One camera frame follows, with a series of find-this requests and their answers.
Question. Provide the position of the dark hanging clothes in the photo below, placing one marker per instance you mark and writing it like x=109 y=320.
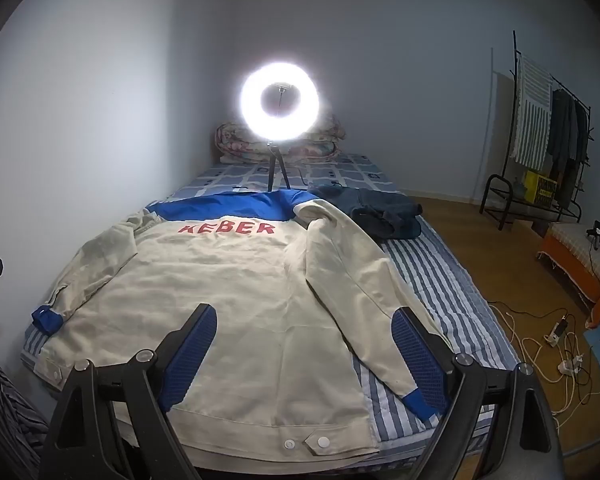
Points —
x=565 y=130

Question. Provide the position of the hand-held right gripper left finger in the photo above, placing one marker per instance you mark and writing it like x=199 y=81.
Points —
x=190 y=355

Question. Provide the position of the striped hanging towel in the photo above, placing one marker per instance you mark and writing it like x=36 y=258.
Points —
x=530 y=110

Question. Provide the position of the beige and blue jacket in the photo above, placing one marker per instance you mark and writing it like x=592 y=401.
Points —
x=230 y=310

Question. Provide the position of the black tripod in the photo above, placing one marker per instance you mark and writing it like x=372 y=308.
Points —
x=275 y=165

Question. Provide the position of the white power strip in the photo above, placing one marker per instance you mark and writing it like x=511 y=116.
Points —
x=557 y=331
x=571 y=365

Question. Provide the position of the folded floral quilt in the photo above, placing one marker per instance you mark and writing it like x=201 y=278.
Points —
x=325 y=145

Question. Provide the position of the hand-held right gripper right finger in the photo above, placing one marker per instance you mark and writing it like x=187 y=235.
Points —
x=420 y=360

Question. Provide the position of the dark striped cloth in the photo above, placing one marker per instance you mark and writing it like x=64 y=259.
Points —
x=5 y=410

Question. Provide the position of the orange bench with cover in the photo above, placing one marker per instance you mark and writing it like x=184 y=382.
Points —
x=555 y=255

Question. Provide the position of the black clothes rack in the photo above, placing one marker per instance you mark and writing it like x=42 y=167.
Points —
x=495 y=185

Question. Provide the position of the phone on stand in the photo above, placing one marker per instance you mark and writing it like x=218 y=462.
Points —
x=597 y=234

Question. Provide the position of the blue checkered bed sheet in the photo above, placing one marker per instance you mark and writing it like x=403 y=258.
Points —
x=350 y=172

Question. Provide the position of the dark blue jeans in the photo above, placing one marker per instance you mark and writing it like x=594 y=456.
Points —
x=380 y=210

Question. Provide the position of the blue striped bed sheet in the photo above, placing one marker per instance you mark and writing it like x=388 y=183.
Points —
x=440 y=280

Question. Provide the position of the yellow crate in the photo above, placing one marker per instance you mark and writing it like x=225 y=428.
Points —
x=540 y=187

